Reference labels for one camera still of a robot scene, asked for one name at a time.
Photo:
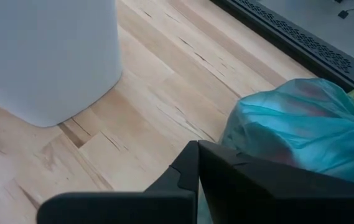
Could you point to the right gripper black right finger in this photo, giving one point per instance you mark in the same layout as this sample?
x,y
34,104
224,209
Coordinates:
x,y
288,199

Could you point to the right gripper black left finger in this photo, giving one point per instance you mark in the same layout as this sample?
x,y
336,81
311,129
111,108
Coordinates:
x,y
117,208

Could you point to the small black plug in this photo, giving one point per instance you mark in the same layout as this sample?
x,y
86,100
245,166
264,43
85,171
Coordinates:
x,y
343,14

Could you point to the black perforated computer case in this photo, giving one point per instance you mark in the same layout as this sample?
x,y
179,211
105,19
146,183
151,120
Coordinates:
x,y
304,40

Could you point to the white plastic trash bin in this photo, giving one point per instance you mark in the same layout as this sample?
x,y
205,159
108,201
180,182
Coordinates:
x,y
40,62

